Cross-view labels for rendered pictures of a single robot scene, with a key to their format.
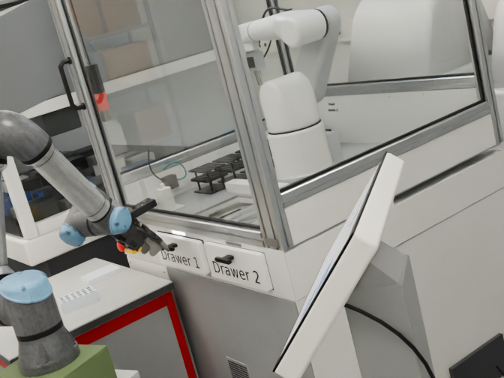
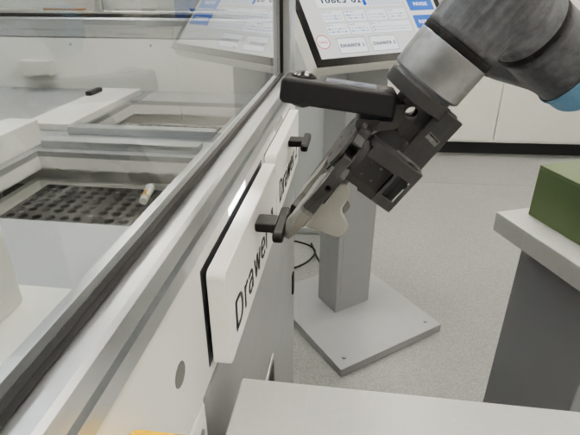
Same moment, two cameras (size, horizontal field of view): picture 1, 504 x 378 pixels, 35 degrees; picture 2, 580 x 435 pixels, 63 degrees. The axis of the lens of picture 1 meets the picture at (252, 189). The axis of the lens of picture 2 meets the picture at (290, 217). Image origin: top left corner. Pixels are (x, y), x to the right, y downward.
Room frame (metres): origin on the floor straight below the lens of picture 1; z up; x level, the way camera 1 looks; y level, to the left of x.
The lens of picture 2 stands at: (2.77, 0.63, 1.16)
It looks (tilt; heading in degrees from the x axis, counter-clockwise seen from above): 27 degrees down; 221
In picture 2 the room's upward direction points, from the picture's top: straight up
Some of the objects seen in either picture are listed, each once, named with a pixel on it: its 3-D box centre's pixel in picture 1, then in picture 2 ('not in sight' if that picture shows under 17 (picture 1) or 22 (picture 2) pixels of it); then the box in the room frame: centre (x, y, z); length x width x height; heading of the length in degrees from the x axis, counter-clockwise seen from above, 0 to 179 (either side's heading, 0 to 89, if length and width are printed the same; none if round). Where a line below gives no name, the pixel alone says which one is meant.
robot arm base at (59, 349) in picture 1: (44, 343); not in sight; (1.85, 0.60, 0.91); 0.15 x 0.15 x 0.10
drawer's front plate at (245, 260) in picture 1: (236, 265); (284, 158); (2.16, 0.10, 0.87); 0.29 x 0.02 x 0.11; 33
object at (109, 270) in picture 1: (100, 274); not in sight; (2.76, 0.61, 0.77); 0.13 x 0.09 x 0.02; 119
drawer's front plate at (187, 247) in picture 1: (180, 252); (250, 245); (2.43, 0.27, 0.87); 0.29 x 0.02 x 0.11; 33
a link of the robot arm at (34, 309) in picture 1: (28, 301); not in sight; (1.86, 0.60, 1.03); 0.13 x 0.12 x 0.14; 57
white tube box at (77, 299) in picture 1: (77, 299); not in sight; (2.51, 0.66, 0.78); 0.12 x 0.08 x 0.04; 112
